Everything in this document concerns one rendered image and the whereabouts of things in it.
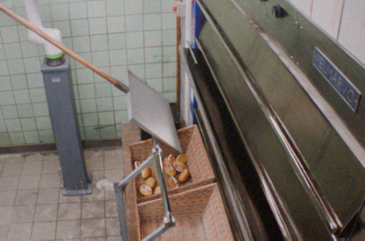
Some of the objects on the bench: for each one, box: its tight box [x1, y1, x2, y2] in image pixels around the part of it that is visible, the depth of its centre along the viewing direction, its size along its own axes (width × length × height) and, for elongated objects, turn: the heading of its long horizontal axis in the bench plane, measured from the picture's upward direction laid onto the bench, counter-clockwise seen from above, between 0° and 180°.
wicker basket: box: [136, 182, 235, 241], centre depth 214 cm, size 49×56×28 cm
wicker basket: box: [128, 124, 215, 216], centre depth 263 cm, size 49×56×28 cm
